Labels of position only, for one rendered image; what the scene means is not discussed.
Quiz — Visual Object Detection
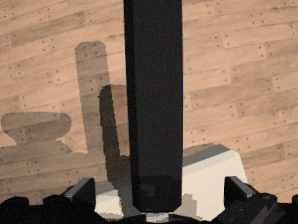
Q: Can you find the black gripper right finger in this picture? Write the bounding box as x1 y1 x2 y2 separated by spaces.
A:
198 176 298 224

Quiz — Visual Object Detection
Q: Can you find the white hot plate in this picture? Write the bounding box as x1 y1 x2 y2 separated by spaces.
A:
95 144 248 224

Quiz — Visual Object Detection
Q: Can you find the grey frying pan with black handle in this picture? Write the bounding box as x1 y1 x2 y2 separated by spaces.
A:
123 0 183 223

